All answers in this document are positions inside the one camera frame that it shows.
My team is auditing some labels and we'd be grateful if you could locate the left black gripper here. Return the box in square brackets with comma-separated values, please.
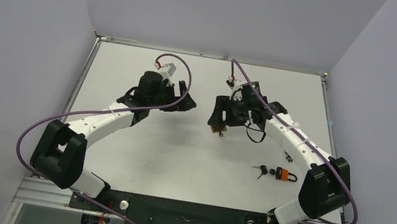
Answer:
[147, 77, 199, 116]

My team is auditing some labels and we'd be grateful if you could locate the brass padlock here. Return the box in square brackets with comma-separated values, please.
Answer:
[210, 125, 226, 134]

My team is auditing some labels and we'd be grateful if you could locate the silver key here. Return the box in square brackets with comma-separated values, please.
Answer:
[218, 132, 225, 140]

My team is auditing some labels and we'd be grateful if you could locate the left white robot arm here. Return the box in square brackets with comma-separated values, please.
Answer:
[29, 71, 197, 210]

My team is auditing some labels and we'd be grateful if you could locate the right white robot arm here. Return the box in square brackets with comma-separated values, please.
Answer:
[208, 77, 350, 224]

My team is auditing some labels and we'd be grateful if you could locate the small padlock with keys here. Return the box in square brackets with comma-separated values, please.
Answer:
[285, 152, 293, 163]

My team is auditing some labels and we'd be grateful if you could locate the orange black padlock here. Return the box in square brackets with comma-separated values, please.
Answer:
[275, 167, 298, 182]

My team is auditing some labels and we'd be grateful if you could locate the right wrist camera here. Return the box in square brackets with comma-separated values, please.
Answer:
[226, 78, 244, 93]

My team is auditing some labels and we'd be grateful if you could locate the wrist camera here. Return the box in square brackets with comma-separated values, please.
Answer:
[155, 62, 177, 80]
[226, 78, 244, 93]

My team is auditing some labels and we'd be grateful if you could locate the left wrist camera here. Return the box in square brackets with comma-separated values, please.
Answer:
[155, 62, 177, 80]

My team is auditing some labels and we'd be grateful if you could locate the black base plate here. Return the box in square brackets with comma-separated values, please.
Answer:
[65, 182, 306, 224]

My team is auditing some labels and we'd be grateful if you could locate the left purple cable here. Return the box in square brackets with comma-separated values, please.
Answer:
[11, 31, 197, 200]

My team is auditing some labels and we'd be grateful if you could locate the purple cable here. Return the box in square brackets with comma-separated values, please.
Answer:
[11, 31, 197, 200]
[207, 58, 380, 224]

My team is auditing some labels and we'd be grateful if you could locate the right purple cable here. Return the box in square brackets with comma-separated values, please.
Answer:
[207, 58, 380, 224]

